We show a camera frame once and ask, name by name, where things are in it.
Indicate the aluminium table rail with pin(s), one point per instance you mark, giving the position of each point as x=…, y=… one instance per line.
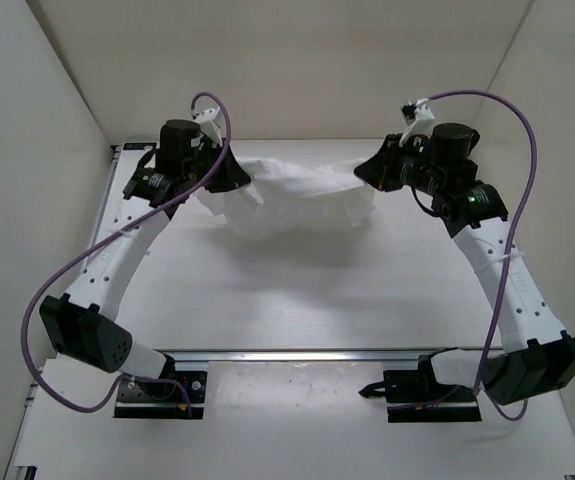
x=297, y=355

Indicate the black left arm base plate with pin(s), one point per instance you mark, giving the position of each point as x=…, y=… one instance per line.
x=137, y=400

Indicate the dark label sticker left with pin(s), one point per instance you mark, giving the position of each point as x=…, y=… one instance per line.
x=138, y=146

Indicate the white pleated skirt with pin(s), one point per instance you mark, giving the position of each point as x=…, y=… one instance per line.
x=286, y=197

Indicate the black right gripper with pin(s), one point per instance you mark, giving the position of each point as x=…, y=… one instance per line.
x=379, y=170

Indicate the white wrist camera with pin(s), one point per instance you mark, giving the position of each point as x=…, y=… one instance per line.
x=418, y=117
x=209, y=121

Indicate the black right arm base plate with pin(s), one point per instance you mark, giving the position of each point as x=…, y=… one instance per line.
x=414, y=396

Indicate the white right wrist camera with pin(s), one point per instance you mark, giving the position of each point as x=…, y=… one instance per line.
x=418, y=117

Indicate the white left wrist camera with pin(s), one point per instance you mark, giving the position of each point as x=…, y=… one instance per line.
x=209, y=121

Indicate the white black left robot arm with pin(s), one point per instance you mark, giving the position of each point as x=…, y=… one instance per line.
x=81, y=323

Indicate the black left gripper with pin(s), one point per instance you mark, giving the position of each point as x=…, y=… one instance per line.
x=235, y=173

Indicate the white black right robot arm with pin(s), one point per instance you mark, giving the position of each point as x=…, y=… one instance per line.
x=538, y=354

